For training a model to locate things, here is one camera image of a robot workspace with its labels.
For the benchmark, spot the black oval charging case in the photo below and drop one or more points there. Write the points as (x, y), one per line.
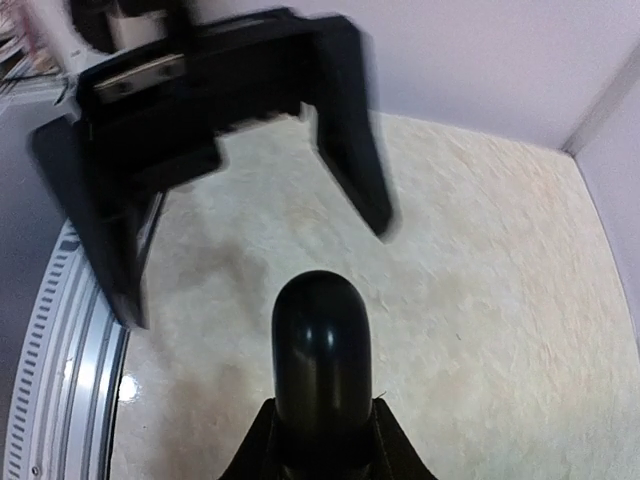
(321, 350)

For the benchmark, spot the aluminium front rail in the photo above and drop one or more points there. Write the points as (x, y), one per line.
(64, 400)

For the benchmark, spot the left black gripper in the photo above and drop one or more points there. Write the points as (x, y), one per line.
(151, 116)

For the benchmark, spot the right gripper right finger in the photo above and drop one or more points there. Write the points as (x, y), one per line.
(394, 457)

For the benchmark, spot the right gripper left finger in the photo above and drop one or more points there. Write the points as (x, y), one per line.
(256, 457)

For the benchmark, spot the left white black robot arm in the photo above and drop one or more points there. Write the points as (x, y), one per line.
(117, 27)

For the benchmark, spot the left aluminium corner post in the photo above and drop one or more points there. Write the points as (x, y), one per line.
(604, 105)

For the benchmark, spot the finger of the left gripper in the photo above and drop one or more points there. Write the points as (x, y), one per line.
(345, 137)

